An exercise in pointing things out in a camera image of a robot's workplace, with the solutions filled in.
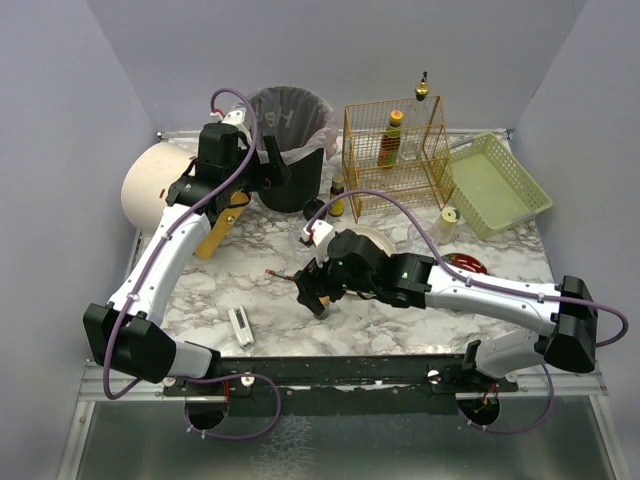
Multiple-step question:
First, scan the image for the red floral small plate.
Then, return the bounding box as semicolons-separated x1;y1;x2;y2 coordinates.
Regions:
442;252;488;274

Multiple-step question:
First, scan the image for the black mounting rail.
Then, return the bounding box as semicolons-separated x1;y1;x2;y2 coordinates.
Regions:
164;354;517;417

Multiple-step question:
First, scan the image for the clear drinking glass right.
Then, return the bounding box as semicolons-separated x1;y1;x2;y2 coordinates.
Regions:
407;219;442;251

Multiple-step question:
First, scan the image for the clear drinking glass left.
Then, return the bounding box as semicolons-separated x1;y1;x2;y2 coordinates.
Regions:
288;230;311;253

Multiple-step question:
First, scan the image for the white rectangular device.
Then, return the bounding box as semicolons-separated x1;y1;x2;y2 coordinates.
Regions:
228;306;255;347

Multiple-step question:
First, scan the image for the red pen tube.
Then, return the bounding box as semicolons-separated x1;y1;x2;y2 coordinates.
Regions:
265;269;295;282

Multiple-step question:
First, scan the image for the black lid glass jar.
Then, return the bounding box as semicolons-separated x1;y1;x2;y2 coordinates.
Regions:
302;198;327;221

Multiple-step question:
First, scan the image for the clear drinking glass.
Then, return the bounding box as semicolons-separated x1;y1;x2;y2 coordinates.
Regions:
407;219;442;251
288;230;311;253

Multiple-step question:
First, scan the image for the black trash bin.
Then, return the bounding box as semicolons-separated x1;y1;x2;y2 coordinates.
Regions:
259;149;328;213

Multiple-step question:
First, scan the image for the orange yellow drawer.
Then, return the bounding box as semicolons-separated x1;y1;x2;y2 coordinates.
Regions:
194;192;251;260

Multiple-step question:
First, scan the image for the cream cylindrical shaker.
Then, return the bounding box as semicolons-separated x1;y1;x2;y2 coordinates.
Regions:
433;207;460;245

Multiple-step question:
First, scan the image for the cream cylindrical drawer box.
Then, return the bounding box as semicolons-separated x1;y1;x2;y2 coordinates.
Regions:
121;142;195;234

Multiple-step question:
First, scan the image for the gold wire rack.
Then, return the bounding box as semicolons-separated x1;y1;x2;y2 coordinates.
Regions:
342;95;454;219

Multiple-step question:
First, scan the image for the pink plastic bin liner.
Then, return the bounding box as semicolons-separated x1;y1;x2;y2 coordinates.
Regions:
248;85;339;166

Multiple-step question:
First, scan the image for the small yellow label bottle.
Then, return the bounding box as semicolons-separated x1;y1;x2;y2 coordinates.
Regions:
328;173;346;218

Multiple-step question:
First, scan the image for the clear oil bottle gold cap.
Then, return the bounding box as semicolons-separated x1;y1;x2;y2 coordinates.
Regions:
399;71;430;164

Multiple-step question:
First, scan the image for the cream round plate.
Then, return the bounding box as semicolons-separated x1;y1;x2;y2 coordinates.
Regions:
348;225;396;256

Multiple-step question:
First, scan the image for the green sauce bottle yellow cap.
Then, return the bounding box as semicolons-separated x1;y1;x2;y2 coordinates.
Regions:
377;110;404;168

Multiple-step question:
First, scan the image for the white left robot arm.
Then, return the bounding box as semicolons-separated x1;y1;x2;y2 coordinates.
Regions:
83;107;289;383

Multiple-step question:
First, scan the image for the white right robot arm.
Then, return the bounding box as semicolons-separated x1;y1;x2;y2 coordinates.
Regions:
294;221;598;379

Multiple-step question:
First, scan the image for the pale green perforated basket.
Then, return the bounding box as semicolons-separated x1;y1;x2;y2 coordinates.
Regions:
450;132;553;240

